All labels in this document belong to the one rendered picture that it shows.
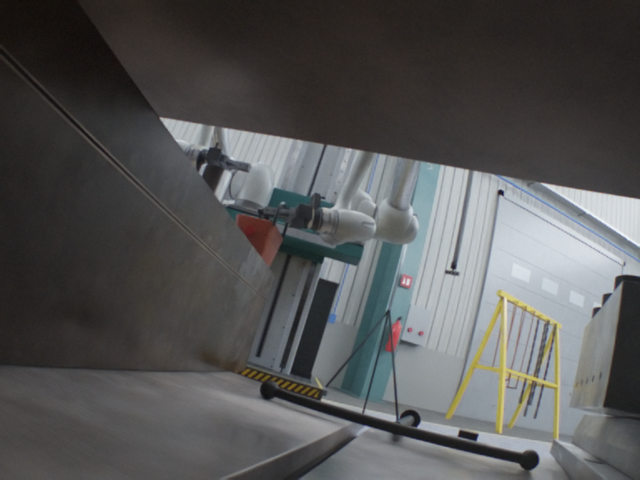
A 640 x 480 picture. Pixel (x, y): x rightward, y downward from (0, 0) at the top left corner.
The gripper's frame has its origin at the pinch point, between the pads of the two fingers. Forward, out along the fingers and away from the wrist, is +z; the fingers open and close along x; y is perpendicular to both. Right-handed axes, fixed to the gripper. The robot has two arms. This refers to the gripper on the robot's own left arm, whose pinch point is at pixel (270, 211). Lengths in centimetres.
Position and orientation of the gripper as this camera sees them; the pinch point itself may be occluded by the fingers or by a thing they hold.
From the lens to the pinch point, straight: 149.8
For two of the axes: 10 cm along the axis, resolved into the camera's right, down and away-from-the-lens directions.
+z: -9.5, -1.4, -2.7
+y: -0.7, 9.7, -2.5
